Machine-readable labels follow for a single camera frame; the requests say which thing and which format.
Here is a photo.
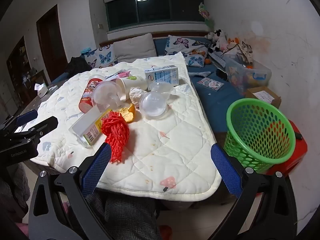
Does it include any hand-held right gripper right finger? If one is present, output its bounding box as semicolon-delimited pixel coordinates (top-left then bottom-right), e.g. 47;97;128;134
211;143;298;240

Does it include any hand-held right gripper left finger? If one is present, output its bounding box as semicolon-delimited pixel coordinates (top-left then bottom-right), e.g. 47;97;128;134
28;142;118;240

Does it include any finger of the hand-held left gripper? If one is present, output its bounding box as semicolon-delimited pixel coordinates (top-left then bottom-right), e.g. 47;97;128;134
0;110;38;130
17;117;58;140

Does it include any green plastic mesh basket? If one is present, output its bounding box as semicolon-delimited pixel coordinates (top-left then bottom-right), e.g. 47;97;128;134
223;98;296;174

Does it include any red printed plastic cup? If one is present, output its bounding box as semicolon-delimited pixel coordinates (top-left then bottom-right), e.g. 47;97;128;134
79;74;105;113

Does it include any white paper ball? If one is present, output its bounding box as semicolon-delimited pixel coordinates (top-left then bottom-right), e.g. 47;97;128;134
129;87;148;104

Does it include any person's left forearm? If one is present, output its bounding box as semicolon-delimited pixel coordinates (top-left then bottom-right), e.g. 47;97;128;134
0;164;30;223

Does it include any white tissue box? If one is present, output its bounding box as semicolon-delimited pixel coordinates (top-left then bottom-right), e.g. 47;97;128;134
35;82;49;98

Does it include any red foam net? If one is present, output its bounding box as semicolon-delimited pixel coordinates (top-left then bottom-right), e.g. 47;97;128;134
101;111;130;163

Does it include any yellow white carton box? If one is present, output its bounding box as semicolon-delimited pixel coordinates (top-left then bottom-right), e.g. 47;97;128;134
69;105;113;147

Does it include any person's plaid trouser leg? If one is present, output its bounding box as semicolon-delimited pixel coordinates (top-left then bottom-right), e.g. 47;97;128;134
85;192;163;240

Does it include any dark wooden shelf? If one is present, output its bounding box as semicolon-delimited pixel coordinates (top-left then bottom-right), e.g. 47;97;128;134
6;36;38;105

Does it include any orange peel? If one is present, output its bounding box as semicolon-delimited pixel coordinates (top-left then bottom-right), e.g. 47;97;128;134
117;103;136;123

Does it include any white quilted mat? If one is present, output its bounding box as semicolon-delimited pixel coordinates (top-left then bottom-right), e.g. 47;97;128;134
29;51;222;200

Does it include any blue sheeted bed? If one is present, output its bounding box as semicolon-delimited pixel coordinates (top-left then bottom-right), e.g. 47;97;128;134
50;31;250;133

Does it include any clear plastic cup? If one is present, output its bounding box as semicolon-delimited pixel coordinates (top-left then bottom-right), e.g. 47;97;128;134
92;81;123;112

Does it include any black cloth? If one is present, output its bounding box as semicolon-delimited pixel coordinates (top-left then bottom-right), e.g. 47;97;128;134
65;57;92;75

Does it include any red plastic stool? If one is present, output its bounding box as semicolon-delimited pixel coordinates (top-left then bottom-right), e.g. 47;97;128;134
265;120;308;175

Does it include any brown wooden door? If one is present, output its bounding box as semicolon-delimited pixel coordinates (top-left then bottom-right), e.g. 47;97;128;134
36;4;68;82

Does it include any brown cardboard box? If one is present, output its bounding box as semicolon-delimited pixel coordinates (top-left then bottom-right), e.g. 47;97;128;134
245;86;282;109

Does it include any clear plastic dome lid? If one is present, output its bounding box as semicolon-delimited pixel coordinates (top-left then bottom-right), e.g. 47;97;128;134
139;90;173;118
150;82;177;98

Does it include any floral picture card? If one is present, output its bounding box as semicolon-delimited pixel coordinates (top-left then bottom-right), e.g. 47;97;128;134
197;77;224;90

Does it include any butterfly print pillow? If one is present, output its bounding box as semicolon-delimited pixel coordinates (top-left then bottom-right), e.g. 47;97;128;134
165;35;212;55
186;54;208;67
84;44;118;68

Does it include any pink white snack packet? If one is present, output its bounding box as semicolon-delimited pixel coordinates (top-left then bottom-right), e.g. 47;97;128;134
106;70;132;81

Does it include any white paper cup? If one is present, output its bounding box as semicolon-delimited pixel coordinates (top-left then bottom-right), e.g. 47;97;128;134
115;75;148;102

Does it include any clear plastic storage bin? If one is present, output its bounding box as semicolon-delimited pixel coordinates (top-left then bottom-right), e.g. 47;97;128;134
222;55;272;95

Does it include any small black device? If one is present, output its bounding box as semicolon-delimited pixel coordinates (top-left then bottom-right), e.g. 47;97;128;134
215;68;229;80

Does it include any grey patterned flat box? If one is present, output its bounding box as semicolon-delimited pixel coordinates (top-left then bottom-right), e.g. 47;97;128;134
209;52;227;67

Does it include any blue white milk carton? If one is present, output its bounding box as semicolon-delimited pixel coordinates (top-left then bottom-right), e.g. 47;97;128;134
144;65;179;92

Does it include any beige pillow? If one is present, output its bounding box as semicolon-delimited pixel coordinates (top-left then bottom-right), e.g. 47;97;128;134
112;33;157;63

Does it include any orange fox plush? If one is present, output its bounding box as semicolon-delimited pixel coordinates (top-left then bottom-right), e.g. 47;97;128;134
226;37;242;52

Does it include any black white cow plush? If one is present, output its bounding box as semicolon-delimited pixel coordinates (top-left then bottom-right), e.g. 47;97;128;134
206;29;228;53

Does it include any dark window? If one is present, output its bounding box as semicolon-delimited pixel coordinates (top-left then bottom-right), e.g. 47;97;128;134
105;0;205;30

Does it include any paper flower wall decoration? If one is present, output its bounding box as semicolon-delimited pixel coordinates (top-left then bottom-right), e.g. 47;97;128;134
199;2;215;29

